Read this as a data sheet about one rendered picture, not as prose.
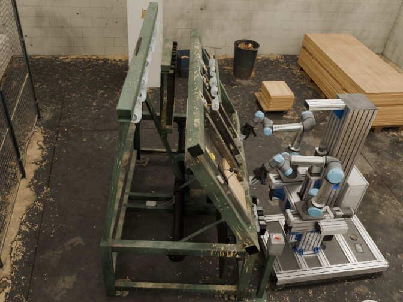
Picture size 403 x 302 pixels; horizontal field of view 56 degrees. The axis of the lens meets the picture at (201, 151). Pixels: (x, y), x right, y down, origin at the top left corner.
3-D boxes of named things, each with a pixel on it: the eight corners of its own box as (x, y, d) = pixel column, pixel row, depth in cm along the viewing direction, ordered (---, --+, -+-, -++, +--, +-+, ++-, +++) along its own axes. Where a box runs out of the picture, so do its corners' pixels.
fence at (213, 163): (246, 223, 350) (250, 222, 349) (201, 151, 297) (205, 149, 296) (246, 219, 354) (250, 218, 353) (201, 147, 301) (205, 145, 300)
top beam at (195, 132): (192, 158, 269) (205, 153, 267) (186, 148, 264) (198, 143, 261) (194, 38, 443) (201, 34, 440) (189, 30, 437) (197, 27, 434)
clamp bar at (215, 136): (242, 192, 382) (265, 184, 376) (188, 100, 316) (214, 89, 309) (241, 185, 390) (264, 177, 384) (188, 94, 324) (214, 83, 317)
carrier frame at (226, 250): (243, 301, 386) (258, 250, 335) (106, 296, 378) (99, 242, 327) (229, 162, 558) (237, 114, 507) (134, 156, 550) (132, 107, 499)
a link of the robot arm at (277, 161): (285, 163, 303) (278, 156, 301) (275, 171, 308) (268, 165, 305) (285, 157, 310) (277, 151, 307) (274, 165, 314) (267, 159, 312)
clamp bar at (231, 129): (236, 148, 439) (256, 140, 433) (189, 62, 373) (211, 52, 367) (235, 142, 447) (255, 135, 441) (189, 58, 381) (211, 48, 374)
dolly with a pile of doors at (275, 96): (290, 115, 673) (295, 95, 648) (262, 116, 663) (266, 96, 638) (279, 97, 720) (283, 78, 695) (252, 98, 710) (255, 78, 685)
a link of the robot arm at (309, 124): (317, 134, 350) (263, 138, 356) (315, 127, 359) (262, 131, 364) (318, 124, 343) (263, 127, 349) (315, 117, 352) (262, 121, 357)
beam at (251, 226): (249, 255, 339) (260, 252, 336) (243, 248, 332) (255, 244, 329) (231, 118, 512) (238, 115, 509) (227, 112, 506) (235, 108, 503)
